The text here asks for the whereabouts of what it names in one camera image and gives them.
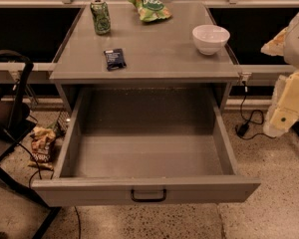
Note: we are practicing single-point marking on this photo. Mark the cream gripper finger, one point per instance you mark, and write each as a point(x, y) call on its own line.
point(276, 45)
point(290, 100)

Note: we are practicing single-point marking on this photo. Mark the dark blue rxbar wrapper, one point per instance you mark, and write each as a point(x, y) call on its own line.
point(115, 59)

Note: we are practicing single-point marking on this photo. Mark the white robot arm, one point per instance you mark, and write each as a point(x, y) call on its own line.
point(284, 110)

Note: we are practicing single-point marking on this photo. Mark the open grey top drawer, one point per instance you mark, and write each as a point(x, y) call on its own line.
point(146, 140)

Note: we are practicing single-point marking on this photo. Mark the white ceramic bowl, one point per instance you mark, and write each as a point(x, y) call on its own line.
point(209, 39)

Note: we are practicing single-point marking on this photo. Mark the grey metal cabinet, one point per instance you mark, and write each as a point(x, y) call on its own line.
point(160, 52)

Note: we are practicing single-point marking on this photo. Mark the green chip bag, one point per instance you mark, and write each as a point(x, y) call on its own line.
point(151, 10)

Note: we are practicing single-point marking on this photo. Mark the green soda can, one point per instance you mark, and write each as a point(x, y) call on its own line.
point(101, 16)

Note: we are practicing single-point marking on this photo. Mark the crumpled snack bag on floor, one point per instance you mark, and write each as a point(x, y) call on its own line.
point(42, 147)

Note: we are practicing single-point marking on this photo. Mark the black drawer handle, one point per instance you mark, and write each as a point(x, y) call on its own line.
point(148, 196)

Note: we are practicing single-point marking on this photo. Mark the black chair frame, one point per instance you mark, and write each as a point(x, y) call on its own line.
point(14, 124)

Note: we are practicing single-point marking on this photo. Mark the horizontal metal rail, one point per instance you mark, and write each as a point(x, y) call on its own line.
point(37, 67)

